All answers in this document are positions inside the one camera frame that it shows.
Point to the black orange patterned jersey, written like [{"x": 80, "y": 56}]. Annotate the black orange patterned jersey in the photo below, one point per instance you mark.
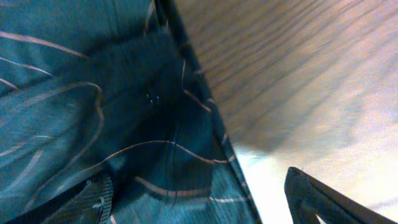
[{"x": 113, "y": 87}]

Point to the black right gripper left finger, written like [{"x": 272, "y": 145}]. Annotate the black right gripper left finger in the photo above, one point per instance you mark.
[{"x": 88, "y": 202}]

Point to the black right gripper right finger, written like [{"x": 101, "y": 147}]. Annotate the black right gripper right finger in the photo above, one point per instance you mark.
[{"x": 310, "y": 201}]

